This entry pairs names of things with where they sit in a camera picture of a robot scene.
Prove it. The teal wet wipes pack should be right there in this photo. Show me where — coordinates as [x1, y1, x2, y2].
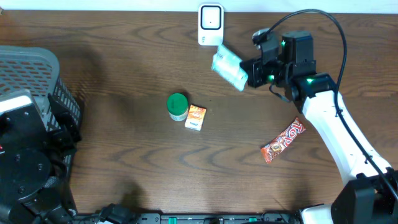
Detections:
[211, 44, 248, 91]

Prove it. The red chocolate bar wrapper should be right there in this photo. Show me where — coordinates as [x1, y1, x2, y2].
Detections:
[261, 117, 306, 164]

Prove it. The orange small box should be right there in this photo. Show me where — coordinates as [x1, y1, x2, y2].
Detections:
[185, 105, 206, 131]

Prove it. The green lid jar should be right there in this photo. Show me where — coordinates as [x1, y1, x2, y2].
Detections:
[167, 93, 188, 121]

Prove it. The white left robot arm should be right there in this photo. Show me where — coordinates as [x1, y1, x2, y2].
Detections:
[1, 90, 81, 223]

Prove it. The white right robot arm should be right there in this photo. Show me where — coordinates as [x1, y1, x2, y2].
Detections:
[240, 29, 397, 223]

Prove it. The white barcode scanner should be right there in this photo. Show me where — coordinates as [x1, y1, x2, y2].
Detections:
[198, 3, 224, 46]

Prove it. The grey plastic basket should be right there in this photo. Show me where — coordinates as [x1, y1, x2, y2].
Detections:
[0, 45, 82, 175]

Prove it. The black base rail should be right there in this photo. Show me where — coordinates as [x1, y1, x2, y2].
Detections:
[71, 203, 302, 224]

